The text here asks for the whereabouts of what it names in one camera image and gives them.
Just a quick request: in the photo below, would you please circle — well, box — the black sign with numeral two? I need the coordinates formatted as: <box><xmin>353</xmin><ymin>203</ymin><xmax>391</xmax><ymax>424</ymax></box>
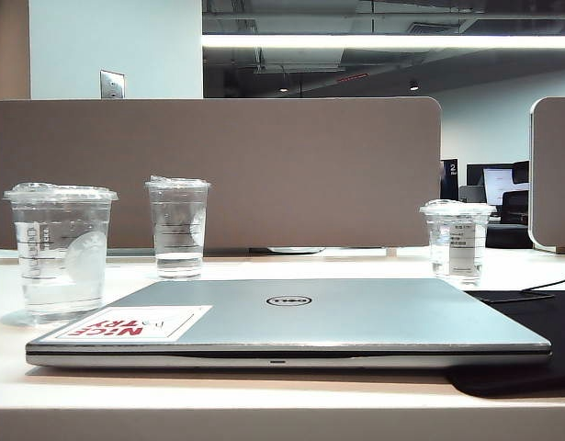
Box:
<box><xmin>440</xmin><ymin>159</ymin><xmax>460</xmax><ymax>201</ymax></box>

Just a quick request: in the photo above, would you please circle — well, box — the clear cup with round logo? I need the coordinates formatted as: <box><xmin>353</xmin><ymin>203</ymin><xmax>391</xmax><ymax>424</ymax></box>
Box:
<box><xmin>1</xmin><ymin>182</ymin><xmax>121</xmax><ymax>325</ymax></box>

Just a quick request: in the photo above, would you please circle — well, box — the metal wall switch plate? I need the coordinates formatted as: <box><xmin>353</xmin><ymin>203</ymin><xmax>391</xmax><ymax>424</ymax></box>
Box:
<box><xmin>99</xmin><ymin>69</ymin><xmax>126</xmax><ymax>100</ymax></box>

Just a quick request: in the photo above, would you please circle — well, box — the black cable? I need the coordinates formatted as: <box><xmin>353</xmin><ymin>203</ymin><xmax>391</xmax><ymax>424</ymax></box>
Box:
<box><xmin>523</xmin><ymin>271</ymin><xmax>565</xmax><ymax>292</ymax></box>

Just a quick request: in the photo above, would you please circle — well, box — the black mouse mat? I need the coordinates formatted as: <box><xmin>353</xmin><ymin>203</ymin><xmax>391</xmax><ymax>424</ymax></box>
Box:
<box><xmin>445</xmin><ymin>288</ymin><xmax>565</xmax><ymax>399</ymax></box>

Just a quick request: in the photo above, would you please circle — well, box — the wide brown desk divider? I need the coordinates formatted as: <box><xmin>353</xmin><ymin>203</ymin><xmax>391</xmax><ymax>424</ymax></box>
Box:
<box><xmin>0</xmin><ymin>96</ymin><xmax>443</xmax><ymax>252</ymax></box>

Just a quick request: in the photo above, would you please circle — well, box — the tall clear plastic cup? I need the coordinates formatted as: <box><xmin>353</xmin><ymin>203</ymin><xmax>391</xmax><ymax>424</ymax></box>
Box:
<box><xmin>143</xmin><ymin>174</ymin><xmax>213</xmax><ymax>281</ymax></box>

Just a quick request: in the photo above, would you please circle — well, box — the silver Dell laptop with sticker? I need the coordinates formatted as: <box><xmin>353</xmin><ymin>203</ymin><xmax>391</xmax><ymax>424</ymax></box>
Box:
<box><xmin>24</xmin><ymin>277</ymin><xmax>553</xmax><ymax>369</ymax></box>

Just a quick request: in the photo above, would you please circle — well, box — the black office chair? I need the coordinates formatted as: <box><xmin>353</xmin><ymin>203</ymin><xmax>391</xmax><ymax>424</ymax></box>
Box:
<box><xmin>486</xmin><ymin>190</ymin><xmax>532</xmax><ymax>250</ymax></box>

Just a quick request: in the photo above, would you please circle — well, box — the brown divider with white edge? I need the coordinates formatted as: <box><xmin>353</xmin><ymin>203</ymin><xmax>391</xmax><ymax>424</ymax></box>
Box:
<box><xmin>528</xmin><ymin>96</ymin><xmax>565</xmax><ymax>254</ymax></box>

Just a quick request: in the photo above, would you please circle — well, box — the long white ceiling light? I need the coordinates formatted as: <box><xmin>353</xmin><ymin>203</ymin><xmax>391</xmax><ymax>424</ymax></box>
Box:
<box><xmin>201</xmin><ymin>34</ymin><xmax>565</xmax><ymax>50</ymax></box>

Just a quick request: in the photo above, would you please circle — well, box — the lit computer monitor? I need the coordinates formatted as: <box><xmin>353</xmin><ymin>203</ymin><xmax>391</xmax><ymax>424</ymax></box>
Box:
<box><xmin>482</xmin><ymin>167</ymin><xmax>515</xmax><ymax>207</ymax></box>

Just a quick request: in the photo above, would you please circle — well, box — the short clear cup white label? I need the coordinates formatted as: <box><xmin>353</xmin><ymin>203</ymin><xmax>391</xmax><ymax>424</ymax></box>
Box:
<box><xmin>418</xmin><ymin>198</ymin><xmax>498</xmax><ymax>287</ymax></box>

